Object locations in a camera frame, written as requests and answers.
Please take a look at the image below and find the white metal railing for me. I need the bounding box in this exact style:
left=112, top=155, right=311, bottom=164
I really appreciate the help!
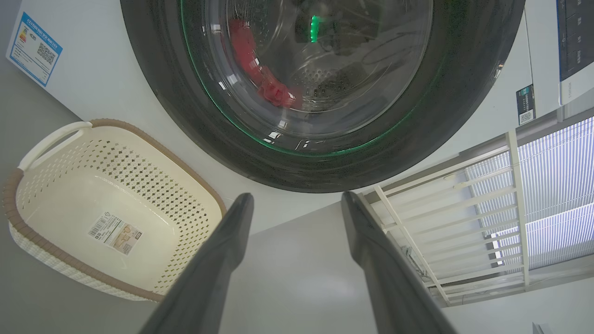
left=367, top=130, right=532, bottom=307

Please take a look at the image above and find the white washing machine body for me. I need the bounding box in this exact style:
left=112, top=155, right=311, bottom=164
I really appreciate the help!
left=6, top=0, right=594, bottom=235

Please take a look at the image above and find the blue energy label sticker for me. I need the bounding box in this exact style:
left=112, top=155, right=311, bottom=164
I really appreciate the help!
left=6, top=12, right=63, bottom=88

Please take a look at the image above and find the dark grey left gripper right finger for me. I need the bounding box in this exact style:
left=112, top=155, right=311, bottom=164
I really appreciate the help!
left=341, top=191, right=458, bottom=334

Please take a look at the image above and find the printed paper label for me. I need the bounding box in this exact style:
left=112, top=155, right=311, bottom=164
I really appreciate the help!
left=87, top=212, right=143, bottom=256

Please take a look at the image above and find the cream laundry basket brown rim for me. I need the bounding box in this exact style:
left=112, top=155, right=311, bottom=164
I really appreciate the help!
left=2, top=119, right=228, bottom=302

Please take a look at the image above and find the black round washer door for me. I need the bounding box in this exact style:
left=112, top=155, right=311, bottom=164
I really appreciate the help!
left=120, top=0, right=526, bottom=193

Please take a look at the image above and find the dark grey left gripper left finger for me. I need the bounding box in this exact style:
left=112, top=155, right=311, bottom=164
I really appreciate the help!
left=139, top=193, right=255, bottom=334

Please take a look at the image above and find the grey instrument control panel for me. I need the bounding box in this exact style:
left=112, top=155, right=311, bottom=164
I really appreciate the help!
left=556, top=0, right=594, bottom=106

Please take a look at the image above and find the small black QR sticker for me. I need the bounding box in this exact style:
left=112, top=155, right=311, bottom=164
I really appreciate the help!
left=516, top=84, right=536, bottom=126

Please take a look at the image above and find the red and white garment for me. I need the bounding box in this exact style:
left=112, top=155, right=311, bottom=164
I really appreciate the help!
left=227, top=19, right=302, bottom=109

